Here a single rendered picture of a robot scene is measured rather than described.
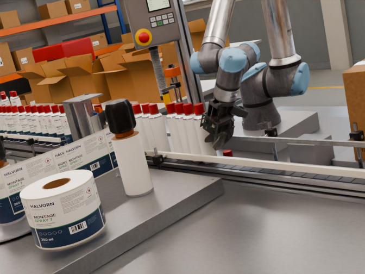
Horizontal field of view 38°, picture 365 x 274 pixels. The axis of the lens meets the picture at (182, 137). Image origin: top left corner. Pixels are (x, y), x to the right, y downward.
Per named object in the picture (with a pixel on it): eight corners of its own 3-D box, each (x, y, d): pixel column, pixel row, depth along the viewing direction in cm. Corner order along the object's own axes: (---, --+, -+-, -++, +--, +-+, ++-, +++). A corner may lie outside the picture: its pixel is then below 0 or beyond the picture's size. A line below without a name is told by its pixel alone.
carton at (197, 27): (184, 56, 624) (177, 24, 615) (212, 47, 649) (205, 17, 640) (207, 54, 591) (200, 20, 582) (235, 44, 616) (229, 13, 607)
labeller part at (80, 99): (62, 103, 209) (61, 101, 209) (85, 95, 216) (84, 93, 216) (80, 103, 199) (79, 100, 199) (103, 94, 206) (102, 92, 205)
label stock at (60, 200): (76, 212, 160) (63, 168, 156) (120, 219, 147) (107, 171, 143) (21, 243, 146) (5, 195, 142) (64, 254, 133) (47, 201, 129)
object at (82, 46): (52, 133, 767) (28, 50, 736) (82, 120, 812) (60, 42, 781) (85, 131, 723) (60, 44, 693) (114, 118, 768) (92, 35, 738)
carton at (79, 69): (65, 108, 440) (52, 64, 431) (107, 93, 469) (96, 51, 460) (95, 107, 408) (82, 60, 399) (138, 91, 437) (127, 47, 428)
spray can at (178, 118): (182, 160, 187) (169, 105, 182) (194, 155, 190) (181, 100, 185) (189, 162, 183) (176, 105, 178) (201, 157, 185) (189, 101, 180)
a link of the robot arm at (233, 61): (253, 51, 155) (241, 61, 148) (245, 83, 161) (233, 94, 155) (229, 42, 157) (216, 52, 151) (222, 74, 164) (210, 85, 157)
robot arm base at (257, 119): (234, 129, 205) (230, 105, 202) (258, 116, 214) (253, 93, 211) (265, 131, 194) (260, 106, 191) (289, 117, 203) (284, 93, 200)
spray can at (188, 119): (189, 162, 183) (176, 106, 178) (201, 157, 186) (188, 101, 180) (199, 164, 179) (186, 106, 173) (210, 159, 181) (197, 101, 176)
